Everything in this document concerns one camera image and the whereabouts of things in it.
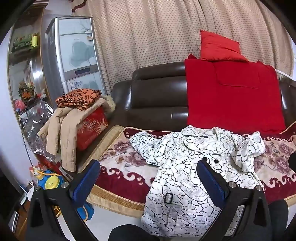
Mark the white black-patterned coat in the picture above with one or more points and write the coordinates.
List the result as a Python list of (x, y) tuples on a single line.
[(180, 166)]

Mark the wooden display cabinet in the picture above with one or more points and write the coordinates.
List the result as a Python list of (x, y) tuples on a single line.
[(30, 16)]

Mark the green artificial plants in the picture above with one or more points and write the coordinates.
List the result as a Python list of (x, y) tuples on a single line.
[(22, 41)]

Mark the brown leather sofa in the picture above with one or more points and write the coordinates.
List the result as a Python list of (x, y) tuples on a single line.
[(157, 97)]

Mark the red gift box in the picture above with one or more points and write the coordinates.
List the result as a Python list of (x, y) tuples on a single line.
[(92, 127)]

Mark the beige padded coat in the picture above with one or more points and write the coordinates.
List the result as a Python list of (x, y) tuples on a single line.
[(67, 129)]

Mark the red floral blanket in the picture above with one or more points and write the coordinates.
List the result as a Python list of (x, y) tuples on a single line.
[(129, 166)]

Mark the blue yellow toy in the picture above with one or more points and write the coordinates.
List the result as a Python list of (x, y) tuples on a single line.
[(49, 183)]

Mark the person's dark trouser leg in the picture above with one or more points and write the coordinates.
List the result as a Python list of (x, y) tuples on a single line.
[(131, 233), (278, 217)]

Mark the clear plastic sheet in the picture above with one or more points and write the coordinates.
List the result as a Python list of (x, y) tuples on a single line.
[(34, 129)]

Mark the small red pillow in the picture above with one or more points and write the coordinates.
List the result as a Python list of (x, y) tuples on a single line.
[(217, 47)]

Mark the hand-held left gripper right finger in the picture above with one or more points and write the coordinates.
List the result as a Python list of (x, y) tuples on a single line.
[(212, 183)]

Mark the silver refrigerator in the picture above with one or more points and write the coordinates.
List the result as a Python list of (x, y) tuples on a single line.
[(76, 51)]

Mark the yellow bottle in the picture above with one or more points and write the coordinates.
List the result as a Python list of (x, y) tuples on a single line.
[(34, 40)]

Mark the pink round object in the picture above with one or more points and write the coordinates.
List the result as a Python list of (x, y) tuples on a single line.
[(19, 105)]

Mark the white metal rail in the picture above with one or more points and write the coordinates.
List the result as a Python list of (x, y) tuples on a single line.
[(284, 74)]

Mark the orange black patterned cloth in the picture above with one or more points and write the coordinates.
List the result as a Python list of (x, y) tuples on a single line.
[(78, 98)]

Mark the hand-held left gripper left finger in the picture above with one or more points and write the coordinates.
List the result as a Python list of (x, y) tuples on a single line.
[(85, 183)]

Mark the orange flower arrangement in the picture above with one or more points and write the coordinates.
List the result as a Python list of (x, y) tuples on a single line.
[(26, 90)]

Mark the large red cushion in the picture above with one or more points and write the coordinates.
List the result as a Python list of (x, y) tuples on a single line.
[(231, 99)]

